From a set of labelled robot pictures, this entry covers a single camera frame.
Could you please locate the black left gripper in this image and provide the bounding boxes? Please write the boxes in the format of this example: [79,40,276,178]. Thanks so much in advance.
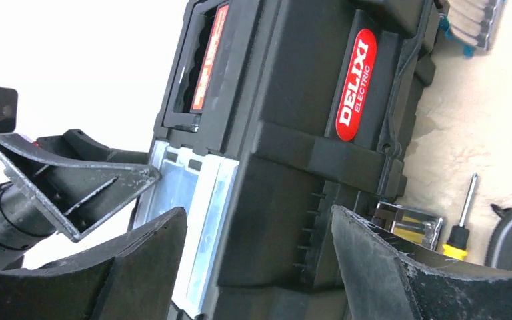
[0,129,161,270]

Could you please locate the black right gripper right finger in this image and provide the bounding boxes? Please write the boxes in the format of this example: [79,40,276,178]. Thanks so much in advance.
[331,205,512,319]

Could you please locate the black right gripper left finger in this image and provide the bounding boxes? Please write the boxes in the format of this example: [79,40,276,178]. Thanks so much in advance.
[0,207,187,319]

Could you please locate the black plastic toolbox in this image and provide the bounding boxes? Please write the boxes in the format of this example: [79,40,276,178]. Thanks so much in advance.
[135,1,439,319]

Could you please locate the black multi pliers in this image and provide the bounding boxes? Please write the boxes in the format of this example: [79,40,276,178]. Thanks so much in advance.
[484,203,512,271]

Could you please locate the yellow handled screwdriver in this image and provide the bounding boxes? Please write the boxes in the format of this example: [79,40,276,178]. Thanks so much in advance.
[443,173,479,261]

